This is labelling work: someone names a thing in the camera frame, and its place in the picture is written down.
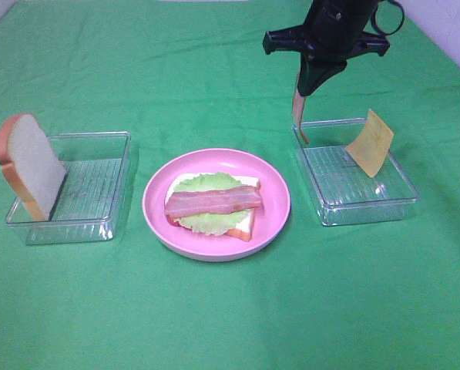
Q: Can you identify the bread slice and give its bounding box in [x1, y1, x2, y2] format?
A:
[0, 113, 67, 221]
[164, 175, 261, 243]

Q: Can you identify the yellow cheese slice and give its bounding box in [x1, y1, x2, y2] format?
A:
[345, 109, 394, 178]

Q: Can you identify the clear right plastic tray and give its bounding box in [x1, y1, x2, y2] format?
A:
[293, 118, 418, 226]

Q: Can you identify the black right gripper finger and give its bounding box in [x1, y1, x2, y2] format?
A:
[297, 54, 318, 96]
[306, 61, 348, 96]

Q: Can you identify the clear plastic tray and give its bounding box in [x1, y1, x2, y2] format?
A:
[293, 118, 418, 226]
[5, 131, 131, 245]

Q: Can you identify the bacon strip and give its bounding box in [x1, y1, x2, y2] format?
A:
[292, 73, 310, 144]
[164, 186, 262, 218]

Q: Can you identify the green lettuce leaf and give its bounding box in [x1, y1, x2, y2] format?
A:
[173, 172, 250, 237]

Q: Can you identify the pink round plate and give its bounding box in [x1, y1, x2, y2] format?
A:
[142, 148, 290, 262]

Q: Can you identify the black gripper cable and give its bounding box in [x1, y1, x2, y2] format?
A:
[370, 0, 406, 38]

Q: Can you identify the clear left plastic tray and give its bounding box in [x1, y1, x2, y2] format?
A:
[5, 131, 131, 245]

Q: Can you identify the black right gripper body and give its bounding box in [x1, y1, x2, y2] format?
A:
[263, 0, 390, 64]

